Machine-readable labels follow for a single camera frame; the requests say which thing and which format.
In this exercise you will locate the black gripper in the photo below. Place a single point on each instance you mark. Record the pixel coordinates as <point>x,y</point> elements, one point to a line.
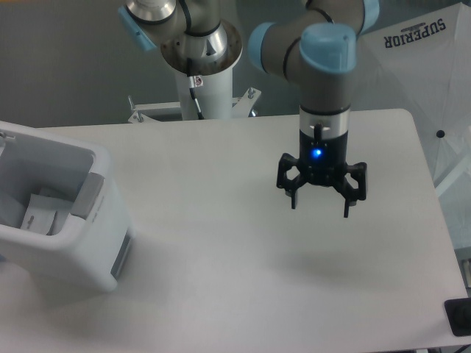
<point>322,162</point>

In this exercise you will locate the white plastic wrapper bag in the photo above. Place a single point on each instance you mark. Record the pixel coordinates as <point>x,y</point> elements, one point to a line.
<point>39,214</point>

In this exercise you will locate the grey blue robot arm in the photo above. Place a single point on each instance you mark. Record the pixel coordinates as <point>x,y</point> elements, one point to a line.
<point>316,52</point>

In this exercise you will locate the white trash can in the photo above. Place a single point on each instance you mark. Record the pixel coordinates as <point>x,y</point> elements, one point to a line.
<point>80,174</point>

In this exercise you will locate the white Superior umbrella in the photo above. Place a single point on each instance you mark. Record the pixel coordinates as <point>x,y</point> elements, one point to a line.
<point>422,65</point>

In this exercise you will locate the black device at corner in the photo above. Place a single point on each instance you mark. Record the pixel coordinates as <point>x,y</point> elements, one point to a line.
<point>458,315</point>

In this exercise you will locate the white paper in bin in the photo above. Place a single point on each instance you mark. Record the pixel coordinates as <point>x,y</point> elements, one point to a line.
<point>62,220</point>

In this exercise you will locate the white table mounting bracket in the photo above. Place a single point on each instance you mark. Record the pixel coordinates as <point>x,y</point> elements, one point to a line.
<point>242,106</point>

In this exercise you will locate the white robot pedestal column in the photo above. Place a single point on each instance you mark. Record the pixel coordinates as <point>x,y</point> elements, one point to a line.
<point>214,94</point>

